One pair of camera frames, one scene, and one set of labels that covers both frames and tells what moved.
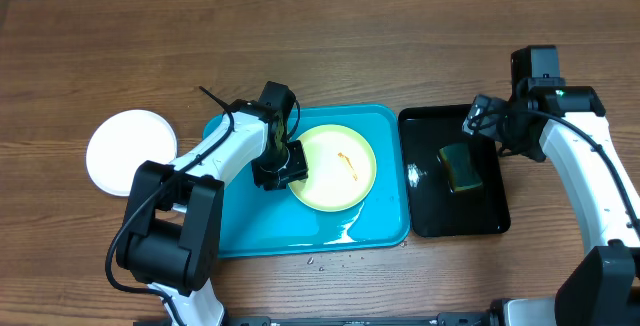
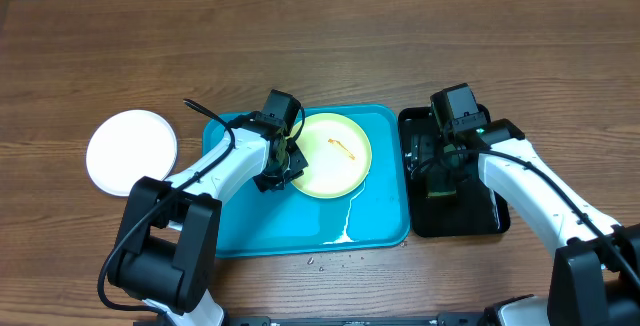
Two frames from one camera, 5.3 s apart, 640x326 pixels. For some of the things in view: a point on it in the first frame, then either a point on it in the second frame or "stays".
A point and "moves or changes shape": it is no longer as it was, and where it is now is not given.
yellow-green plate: x=341 y=168 moves or changes shape
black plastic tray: x=435 y=210 stays
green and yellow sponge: x=460 y=166 moves or changes shape
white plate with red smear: x=123 y=141 stays
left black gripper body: x=282 y=167 stays
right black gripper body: x=503 y=133 → x=431 y=158
